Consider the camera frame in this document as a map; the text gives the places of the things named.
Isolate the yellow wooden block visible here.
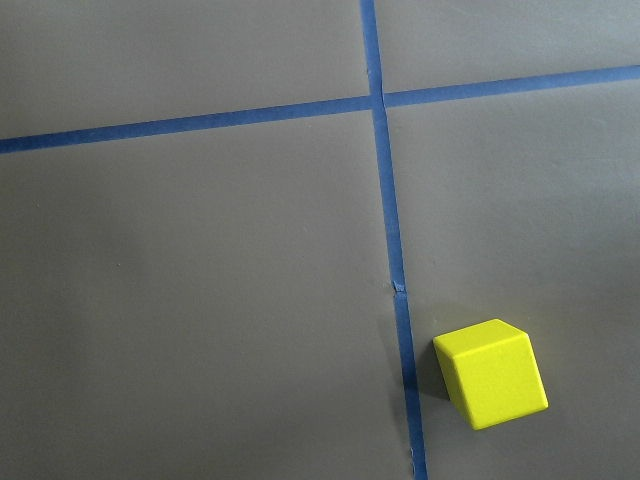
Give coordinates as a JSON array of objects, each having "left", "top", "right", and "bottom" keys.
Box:
[{"left": 433, "top": 319, "right": 549, "bottom": 430}]

